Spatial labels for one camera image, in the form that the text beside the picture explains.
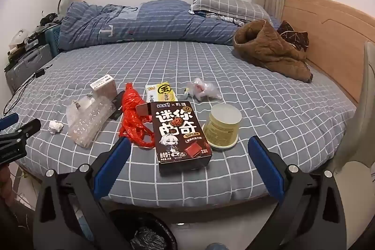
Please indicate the brown fleece jacket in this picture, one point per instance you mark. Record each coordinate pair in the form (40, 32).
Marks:
(269, 48)

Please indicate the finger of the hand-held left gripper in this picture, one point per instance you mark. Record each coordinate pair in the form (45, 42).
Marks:
(7, 121)
(27, 128)

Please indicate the grey checked pillow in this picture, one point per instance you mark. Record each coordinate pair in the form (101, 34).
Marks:
(234, 4)

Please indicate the white knotted plastic bag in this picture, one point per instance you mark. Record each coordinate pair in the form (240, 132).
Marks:
(205, 89)

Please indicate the dark patterned cloth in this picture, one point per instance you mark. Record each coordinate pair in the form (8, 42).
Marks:
(294, 34)

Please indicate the grey checked bed sheet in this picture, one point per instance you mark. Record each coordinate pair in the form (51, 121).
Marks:
(263, 86)

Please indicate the cream round plastic tub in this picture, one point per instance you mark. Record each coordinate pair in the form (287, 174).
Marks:
(222, 127)

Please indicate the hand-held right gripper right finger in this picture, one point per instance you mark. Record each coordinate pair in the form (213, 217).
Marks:
(266, 165)

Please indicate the red plastic bag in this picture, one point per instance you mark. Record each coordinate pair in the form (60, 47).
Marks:
(131, 115)

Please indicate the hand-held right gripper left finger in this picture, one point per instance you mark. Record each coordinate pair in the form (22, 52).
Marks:
(117, 159)

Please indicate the grey suitcase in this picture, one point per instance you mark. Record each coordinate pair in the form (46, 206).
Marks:
(29, 62)

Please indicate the white cardboard box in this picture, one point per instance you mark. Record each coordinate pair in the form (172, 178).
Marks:
(102, 87)

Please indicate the teal plastic stool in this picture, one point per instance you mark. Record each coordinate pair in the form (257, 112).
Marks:
(54, 37)

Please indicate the person's left hand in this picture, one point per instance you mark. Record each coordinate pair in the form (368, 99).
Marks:
(4, 182)

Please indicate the wooden headboard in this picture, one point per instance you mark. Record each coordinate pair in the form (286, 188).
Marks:
(337, 42)

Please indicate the brown cookie box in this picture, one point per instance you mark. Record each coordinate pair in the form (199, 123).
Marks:
(178, 135)

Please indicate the blue striped quilt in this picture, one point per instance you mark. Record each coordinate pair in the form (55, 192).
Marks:
(146, 24)

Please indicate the clear plastic bag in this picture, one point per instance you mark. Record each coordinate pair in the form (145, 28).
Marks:
(85, 121)

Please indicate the crumpled white tissue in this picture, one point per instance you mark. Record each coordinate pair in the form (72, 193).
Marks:
(55, 127)

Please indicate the yellow white snack packet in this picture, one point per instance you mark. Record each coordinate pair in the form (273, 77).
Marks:
(162, 93)

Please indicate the black lined trash bin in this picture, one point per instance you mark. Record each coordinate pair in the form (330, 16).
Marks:
(146, 235)

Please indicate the black sachet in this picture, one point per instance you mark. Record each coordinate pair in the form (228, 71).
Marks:
(118, 106)

